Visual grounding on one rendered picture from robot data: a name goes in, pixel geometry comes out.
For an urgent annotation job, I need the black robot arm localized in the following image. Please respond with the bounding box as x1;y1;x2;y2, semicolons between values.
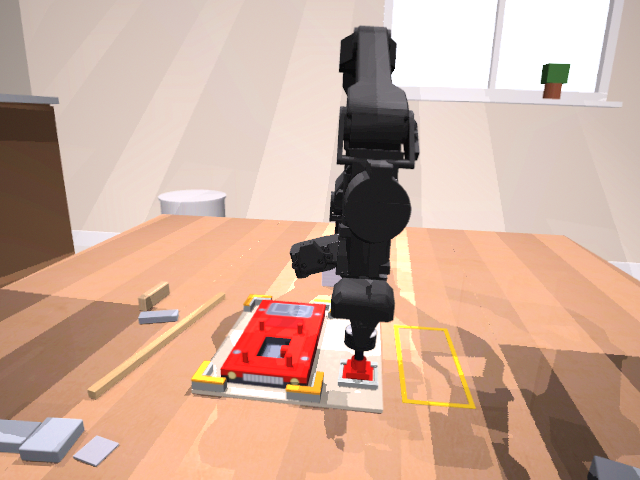
289;26;419;279

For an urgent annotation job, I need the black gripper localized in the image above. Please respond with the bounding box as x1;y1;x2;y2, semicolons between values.
331;214;395;348

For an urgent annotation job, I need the tan rectangular block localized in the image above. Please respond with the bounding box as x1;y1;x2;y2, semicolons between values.
138;282;170;311

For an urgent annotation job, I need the long tan wooden stick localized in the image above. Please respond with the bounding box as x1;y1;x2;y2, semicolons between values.
87;292;225;399

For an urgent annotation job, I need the small black wheel with white hub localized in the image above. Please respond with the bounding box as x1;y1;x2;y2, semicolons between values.
344;324;378;351

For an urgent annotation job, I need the yellow rectangular outline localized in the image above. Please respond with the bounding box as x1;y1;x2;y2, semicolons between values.
394;325;476;409

